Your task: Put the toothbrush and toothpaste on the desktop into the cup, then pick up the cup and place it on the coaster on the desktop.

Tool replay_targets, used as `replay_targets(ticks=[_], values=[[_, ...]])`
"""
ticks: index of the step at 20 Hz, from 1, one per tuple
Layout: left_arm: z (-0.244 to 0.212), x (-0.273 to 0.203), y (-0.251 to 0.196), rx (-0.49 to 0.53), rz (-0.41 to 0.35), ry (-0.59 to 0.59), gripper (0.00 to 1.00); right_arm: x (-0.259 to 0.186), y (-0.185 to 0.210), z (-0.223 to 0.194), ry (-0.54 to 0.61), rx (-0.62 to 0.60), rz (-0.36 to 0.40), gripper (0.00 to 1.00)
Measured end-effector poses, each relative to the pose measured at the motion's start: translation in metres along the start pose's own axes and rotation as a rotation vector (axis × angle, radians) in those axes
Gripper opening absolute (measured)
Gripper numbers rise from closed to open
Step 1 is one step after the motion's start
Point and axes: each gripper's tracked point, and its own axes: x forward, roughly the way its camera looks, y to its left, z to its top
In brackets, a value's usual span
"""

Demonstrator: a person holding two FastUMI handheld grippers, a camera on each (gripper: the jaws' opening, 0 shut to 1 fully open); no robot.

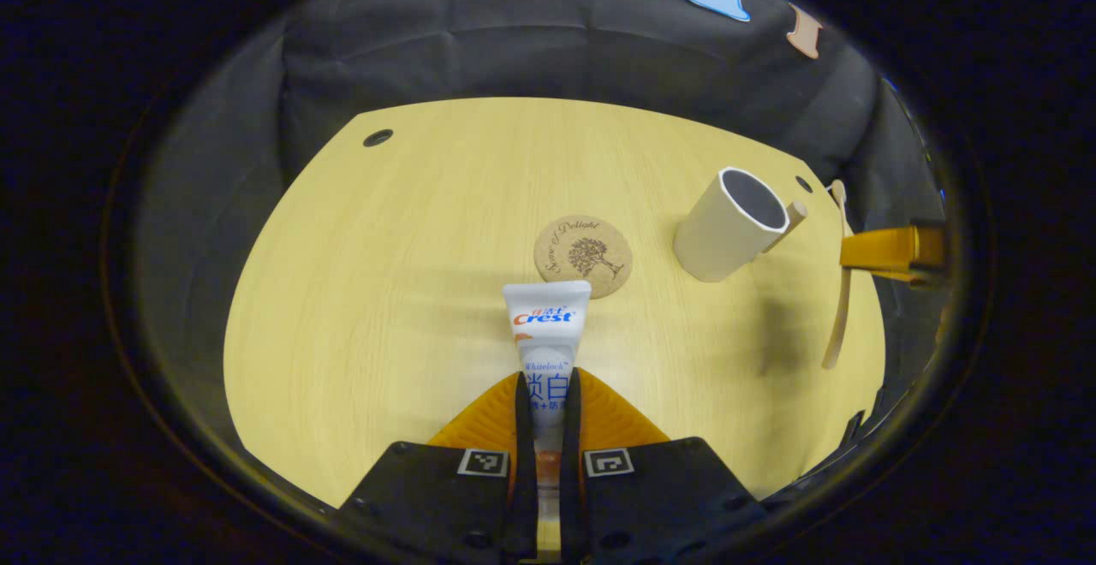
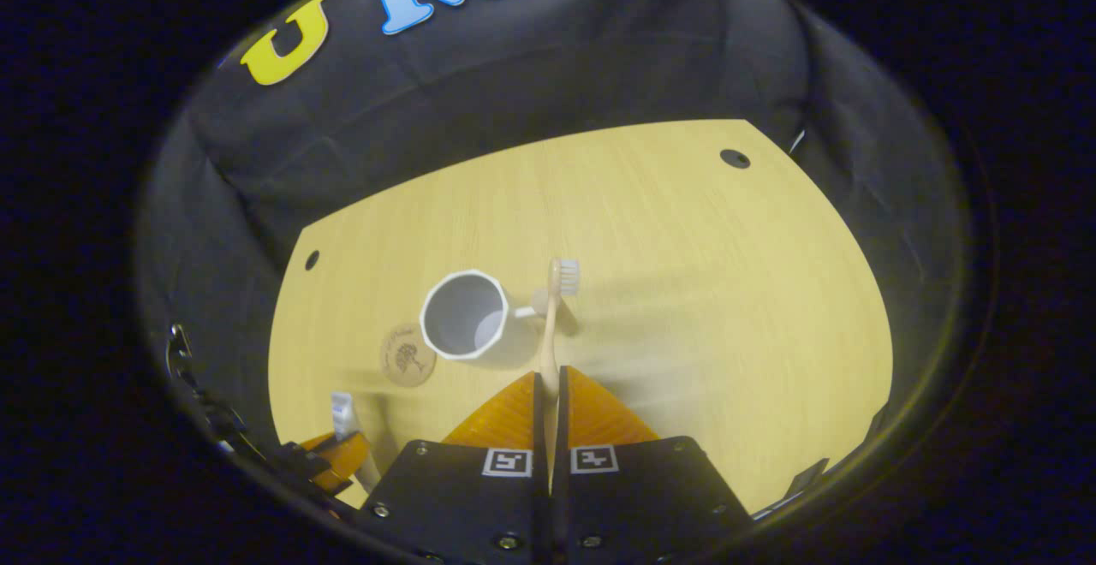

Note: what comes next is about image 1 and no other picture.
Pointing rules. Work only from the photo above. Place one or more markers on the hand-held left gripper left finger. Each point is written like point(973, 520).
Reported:
point(524, 496)

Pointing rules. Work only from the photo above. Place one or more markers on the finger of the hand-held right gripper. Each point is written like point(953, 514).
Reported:
point(882, 248)

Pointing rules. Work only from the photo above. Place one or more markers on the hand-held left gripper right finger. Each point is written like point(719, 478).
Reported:
point(572, 496)

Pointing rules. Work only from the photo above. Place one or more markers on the wooden toothbrush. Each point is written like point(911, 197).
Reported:
point(841, 317)

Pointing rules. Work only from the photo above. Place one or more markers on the white cup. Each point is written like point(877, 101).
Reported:
point(723, 235)

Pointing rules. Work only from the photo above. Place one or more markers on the white toothpaste tube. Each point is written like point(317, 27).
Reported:
point(546, 325)

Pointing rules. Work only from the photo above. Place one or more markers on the round cork coaster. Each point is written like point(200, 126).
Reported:
point(582, 248)

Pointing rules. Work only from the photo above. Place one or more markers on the black backdrop cloth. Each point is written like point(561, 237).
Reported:
point(514, 60)

